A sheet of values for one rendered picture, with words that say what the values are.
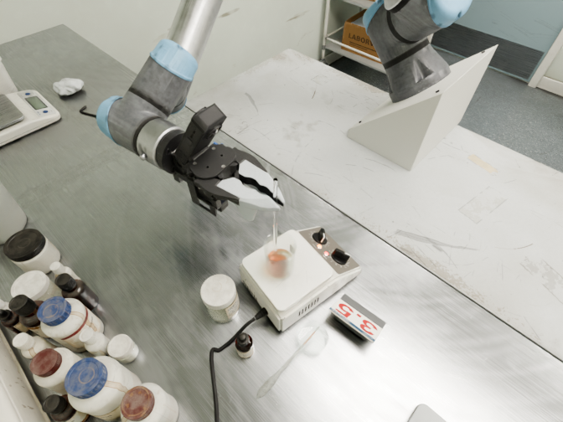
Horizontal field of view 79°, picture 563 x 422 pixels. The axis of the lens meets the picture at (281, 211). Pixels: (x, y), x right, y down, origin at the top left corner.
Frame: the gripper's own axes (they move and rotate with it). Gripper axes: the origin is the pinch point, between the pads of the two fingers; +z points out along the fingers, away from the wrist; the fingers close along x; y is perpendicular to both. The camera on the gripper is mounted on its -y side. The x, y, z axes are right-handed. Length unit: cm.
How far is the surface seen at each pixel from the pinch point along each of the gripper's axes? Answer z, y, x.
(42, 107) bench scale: -86, 25, -5
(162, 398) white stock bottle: 0.1, 17.6, 26.2
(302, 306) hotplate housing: 8.1, 19.4, 3.3
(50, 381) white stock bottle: -14.8, 18.4, 34.0
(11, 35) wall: -140, 27, -24
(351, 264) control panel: 10.7, 21.8, -10.2
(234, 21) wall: -124, 54, -131
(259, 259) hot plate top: -2.3, 17.1, 1.4
